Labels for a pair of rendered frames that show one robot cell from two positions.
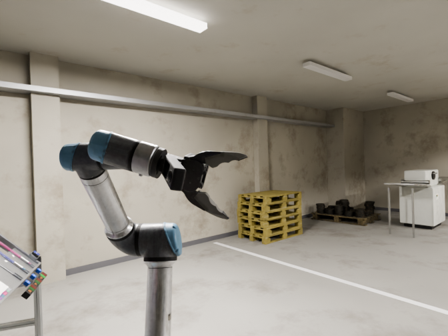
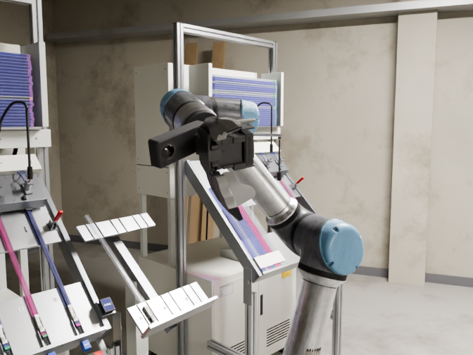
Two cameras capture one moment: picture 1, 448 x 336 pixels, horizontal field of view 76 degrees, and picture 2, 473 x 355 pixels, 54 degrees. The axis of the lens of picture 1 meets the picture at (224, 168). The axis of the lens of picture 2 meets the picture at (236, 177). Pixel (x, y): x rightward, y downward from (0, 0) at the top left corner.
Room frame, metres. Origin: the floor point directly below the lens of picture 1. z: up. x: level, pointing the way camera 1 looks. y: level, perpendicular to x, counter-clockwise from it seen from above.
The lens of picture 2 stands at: (0.32, -0.61, 1.40)
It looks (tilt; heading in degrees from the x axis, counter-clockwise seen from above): 7 degrees down; 61
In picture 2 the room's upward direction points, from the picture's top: straight up
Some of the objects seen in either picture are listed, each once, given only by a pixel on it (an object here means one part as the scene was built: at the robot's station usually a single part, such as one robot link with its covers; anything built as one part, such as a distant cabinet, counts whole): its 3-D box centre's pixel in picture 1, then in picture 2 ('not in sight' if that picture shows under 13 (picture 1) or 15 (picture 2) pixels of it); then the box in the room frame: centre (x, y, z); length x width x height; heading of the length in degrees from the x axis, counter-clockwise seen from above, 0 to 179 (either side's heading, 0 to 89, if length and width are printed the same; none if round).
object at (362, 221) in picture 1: (344, 209); not in sight; (6.84, -2.85, 0.24); 1.32 x 0.91 x 0.47; 40
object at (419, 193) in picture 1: (422, 197); not in sight; (5.98, -4.13, 0.58); 2.57 x 0.61 x 1.16; 130
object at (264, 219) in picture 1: (269, 214); not in sight; (5.53, -0.86, 0.41); 1.11 x 0.76 x 0.82; 130
